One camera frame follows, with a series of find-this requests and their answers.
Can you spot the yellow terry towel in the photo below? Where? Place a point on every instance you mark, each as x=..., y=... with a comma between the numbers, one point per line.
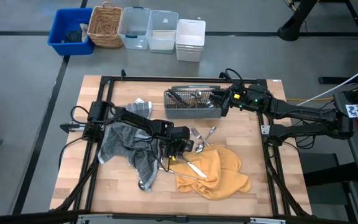
x=216, y=180

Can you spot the black floor frame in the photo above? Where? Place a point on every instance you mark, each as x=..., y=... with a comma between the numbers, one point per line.
x=337, y=80

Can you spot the steel fork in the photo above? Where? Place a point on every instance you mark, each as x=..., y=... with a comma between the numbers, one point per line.
x=196, y=133

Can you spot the clear bin with blue latch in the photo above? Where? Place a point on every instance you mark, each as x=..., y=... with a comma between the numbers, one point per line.
x=134, y=21

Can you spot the dark cloth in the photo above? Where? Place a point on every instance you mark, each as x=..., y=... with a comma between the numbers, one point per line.
x=72, y=36

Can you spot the blue plastic bin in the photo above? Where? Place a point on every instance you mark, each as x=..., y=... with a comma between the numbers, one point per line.
x=68, y=18

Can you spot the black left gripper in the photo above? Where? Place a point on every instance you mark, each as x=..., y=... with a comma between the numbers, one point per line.
x=179, y=140

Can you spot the clear plastic bin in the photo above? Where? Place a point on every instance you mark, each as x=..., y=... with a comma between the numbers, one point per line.
x=162, y=28

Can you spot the black stand leg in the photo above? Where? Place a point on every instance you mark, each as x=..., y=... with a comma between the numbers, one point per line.
x=294, y=28

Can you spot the wicker basket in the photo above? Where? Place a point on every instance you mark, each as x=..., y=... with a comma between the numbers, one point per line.
x=104, y=25

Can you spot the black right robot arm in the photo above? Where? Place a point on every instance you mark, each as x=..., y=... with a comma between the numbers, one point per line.
x=306, y=112

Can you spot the silver metal bracket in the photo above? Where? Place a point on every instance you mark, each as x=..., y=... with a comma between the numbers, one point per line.
x=267, y=221
x=95, y=217

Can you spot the steel spoon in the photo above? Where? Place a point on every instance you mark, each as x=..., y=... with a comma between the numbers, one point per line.
x=141, y=185
x=209, y=103
x=198, y=93
x=199, y=148

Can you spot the grey plastic silverware caddy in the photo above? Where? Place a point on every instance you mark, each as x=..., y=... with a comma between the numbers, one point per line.
x=191, y=113

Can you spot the grey checked dish towel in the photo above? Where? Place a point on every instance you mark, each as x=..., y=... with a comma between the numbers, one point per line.
x=129, y=146

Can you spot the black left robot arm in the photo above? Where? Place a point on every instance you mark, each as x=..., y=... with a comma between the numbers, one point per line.
x=141, y=121

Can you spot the white plastic bin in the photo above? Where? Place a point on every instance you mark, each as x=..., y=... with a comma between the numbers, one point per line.
x=190, y=34

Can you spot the steel table knife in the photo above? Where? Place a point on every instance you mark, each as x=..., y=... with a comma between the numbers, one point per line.
x=175, y=98
x=197, y=169
x=182, y=102

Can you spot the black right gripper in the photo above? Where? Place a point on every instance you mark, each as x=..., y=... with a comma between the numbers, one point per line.
x=250, y=98

